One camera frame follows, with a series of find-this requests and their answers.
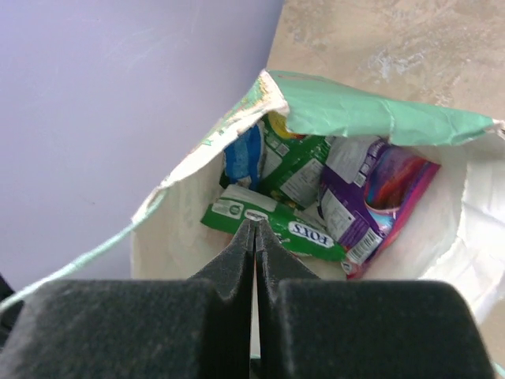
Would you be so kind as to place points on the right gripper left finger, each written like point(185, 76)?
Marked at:
point(194, 328)

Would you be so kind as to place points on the blue small snack packet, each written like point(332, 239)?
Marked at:
point(244, 158)

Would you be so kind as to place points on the teal pink snack packet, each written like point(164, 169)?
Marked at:
point(368, 190)

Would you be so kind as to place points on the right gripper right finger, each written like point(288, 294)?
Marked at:
point(314, 328)

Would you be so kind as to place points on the green patterned paper bag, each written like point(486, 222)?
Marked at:
point(456, 233)

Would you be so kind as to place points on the green Fox's candy bag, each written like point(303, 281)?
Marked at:
point(296, 230)

